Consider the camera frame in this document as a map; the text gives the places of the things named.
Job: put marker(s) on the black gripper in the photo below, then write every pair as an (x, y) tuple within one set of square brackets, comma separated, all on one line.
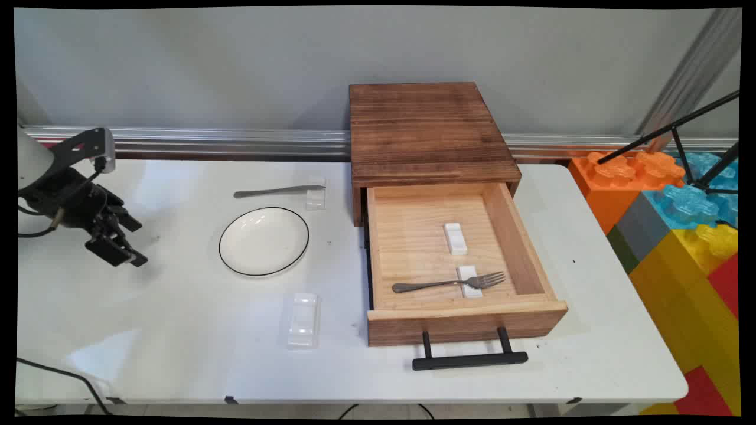
[(71, 200)]

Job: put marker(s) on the silver table knife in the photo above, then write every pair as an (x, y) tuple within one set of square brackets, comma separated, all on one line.
[(266, 192)]

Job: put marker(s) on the white plate with black rim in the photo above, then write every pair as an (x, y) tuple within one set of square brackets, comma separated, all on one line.
[(263, 242)]

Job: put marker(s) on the white ceramic cutlery rest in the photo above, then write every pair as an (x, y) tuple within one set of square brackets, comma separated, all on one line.
[(471, 292), (455, 239), (316, 202), (302, 321)]

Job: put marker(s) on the silver fork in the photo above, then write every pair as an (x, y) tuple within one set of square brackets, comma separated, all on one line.
[(400, 288)]

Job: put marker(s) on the light wooden drawer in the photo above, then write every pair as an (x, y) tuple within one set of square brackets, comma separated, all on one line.
[(413, 248)]

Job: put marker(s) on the dark wooden cabinet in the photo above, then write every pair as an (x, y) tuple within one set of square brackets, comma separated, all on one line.
[(425, 130)]

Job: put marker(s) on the orange toy block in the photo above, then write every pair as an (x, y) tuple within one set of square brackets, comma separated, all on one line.
[(602, 195)]

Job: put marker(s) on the green toy block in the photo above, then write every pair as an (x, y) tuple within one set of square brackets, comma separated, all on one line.
[(620, 248)]

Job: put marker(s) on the yellow toy block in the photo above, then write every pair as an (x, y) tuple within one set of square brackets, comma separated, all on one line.
[(658, 409), (673, 283)]

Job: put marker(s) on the light blue toy block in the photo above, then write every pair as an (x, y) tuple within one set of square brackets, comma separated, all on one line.
[(685, 203), (700, 162)]

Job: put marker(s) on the black tripod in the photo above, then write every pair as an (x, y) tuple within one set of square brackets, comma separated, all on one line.
[(679, 121)]

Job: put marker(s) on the red toy block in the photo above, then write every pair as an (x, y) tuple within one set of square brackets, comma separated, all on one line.
[(726, 286)]

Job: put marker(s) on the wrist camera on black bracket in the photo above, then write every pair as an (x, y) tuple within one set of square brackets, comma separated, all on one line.
[(82, 144)]

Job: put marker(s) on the aluminium rail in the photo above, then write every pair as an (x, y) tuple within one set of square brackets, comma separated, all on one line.
[(207, 141)]

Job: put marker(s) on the aluminium post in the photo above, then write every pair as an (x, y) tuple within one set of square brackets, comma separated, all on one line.
[(697, 65)]

